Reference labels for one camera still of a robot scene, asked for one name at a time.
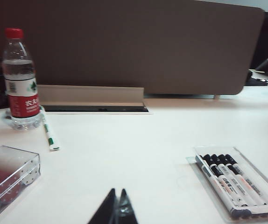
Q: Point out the brown desk partition panel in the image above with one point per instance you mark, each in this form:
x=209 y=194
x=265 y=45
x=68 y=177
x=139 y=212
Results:
x=136 y=46

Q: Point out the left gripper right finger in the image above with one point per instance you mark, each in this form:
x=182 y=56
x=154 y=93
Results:
x=125 y=210

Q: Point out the clear plastic marker tray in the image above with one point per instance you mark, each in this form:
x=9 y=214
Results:
x=194 y=161

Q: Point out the red label water bottle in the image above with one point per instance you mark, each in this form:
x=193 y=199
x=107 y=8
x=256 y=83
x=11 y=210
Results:
x=22 y=102

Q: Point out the black capped whiteboard marker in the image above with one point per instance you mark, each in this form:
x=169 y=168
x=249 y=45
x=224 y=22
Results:
x=236 y=183
x=227 y=184
x=220 y=186
x=244 y=181
x=252 y=179

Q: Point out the clear dotted plastic box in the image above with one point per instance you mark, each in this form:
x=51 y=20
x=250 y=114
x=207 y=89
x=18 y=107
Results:
x=19 y=172

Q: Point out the white green wrapped pen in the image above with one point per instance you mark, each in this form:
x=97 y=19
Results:
x=48 y=130

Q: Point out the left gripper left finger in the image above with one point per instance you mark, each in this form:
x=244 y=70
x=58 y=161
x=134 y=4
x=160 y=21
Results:
x=106 y=210

